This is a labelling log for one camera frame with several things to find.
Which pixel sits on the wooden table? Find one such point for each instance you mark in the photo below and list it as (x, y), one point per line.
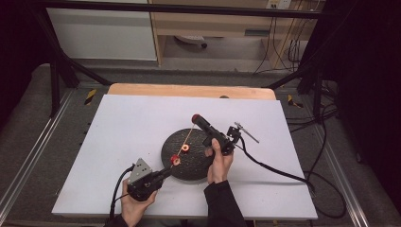
(189, 91)

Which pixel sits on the white cabinet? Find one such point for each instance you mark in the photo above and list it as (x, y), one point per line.
(101, 34)

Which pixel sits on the person's right hand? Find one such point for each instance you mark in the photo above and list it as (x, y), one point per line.
(220, 167)

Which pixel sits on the black frame crossbar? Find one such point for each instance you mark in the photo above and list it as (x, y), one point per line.
(189, 9)

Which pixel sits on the light wooden desk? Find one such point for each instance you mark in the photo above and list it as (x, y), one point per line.
(205, 26)

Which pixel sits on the person's left hand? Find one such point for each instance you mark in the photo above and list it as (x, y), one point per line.
(135, 209)

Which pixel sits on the round black plate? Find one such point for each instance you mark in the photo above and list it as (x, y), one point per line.
(189, 167)

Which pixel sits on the yellow black tape strip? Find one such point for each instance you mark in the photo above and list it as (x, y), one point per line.
(90, 96)
(293, 101)

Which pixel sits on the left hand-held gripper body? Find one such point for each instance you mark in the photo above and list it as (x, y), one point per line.
(143, 186)

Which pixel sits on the thin wooden skewer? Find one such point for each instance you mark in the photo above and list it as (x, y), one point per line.
(189, 137)

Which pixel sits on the black metal stand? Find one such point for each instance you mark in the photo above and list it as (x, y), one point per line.
(55, 78)
(317, 94)

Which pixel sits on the white table board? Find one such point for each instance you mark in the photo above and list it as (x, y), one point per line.
(126, 126)

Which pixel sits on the aluminium floor rail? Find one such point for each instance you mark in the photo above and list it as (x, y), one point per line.
(34, 151)
(343, 183)

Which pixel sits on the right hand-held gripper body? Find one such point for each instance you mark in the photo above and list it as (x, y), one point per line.
(225, 143)

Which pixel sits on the red sausage piece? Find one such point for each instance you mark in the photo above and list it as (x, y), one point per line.
(185, 147)
(195, 118)
(175, 160)

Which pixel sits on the dark curtain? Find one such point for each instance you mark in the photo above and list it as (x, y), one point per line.
(19, 47)
(369, 78)

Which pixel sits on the white wall socket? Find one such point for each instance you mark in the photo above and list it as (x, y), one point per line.
(279, 3)

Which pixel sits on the grey chair base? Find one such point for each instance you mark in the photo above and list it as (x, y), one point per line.
(189, 39)

